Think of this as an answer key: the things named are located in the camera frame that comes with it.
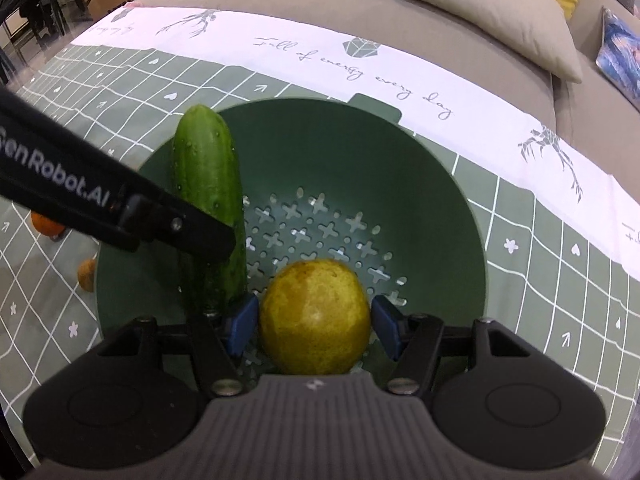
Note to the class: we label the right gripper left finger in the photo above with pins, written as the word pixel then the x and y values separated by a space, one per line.
pixel 152 341

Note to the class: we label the brown kiwi fruit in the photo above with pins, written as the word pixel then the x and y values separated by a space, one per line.
pixel 86 274

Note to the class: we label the blue patterned cushion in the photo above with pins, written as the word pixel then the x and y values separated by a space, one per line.
pixel 618 56

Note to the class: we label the green colander bowl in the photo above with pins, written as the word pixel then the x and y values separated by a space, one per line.
pixel 330 180

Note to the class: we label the green cucumber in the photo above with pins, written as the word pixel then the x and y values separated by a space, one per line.
pixel 206 174

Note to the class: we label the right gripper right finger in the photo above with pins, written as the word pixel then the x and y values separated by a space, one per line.
pixel 417 344

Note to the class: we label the beige sofa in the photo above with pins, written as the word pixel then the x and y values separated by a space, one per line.
pixel 592 116

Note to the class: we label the green grid tablecloth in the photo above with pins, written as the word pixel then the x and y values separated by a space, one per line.
pixel 561 237

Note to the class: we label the orange tangerine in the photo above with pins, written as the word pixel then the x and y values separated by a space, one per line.
pixel 45 226

